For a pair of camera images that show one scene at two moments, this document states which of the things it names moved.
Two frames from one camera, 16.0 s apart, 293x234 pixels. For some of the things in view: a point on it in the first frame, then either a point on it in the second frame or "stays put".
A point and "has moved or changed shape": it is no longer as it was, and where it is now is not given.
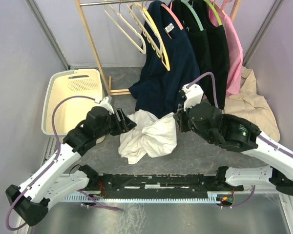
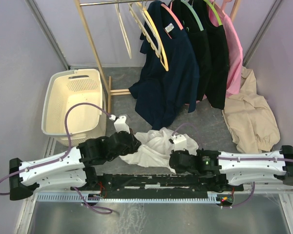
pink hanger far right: x=223 y=11 stays put
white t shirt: x=154 y=137 has moved or changed shape
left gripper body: x=116 y=126 -> x=132 y=148
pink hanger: x=169 y=10 stays put
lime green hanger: x=215 y=11 stays put
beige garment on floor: x=247 y=104 stays put
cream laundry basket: x=61 y=86 stays put
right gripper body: x=184 y=126 -> x=185 y=152
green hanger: x=186 y=2 stays put
